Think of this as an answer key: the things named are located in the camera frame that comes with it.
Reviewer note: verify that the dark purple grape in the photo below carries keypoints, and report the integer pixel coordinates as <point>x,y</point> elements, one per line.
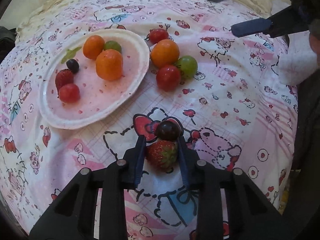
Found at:
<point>168,131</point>

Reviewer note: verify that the orange beside plate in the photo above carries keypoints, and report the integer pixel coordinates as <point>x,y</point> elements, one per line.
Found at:
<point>165,52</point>

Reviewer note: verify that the green grape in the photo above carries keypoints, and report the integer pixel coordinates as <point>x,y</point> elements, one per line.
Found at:
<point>113,45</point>
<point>187,66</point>

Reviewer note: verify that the black clothes pile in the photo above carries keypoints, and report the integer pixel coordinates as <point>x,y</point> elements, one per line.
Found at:
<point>7,41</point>

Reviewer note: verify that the small orange in plate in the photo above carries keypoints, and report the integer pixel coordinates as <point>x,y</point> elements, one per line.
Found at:
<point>93,47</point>

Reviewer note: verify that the blueberry in plate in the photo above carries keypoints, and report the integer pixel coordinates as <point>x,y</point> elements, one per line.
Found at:
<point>73,65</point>

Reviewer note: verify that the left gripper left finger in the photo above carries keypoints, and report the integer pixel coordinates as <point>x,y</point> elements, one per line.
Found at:
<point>134,158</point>

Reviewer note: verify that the large orange tangerine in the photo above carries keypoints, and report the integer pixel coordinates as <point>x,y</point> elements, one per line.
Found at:
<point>109,65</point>

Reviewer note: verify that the red strawberry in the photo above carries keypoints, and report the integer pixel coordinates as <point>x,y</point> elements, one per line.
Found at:
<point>162,155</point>

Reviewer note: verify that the red cherry tomato near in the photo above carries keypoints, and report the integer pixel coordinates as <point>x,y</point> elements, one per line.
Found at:
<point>168,78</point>

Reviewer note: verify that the pink Hello Kitty bedsheet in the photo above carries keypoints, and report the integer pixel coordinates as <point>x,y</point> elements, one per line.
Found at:
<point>235,111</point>

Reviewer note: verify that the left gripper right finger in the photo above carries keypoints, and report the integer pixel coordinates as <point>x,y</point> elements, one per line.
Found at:
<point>187,159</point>

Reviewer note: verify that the red cherry tomato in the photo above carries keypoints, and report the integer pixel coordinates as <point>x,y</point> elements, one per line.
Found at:
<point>168,78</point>
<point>157,35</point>

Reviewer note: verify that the green grape in plate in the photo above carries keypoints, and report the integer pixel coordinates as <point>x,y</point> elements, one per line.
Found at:
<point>113,45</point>

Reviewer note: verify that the right hand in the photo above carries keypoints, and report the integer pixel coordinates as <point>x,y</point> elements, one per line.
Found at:
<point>314,38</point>

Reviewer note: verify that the strawberry in plate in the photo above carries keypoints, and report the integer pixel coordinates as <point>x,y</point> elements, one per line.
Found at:
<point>63,77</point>

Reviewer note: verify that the red cherry tomato far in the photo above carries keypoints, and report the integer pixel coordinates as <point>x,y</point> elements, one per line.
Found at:
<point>157,35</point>

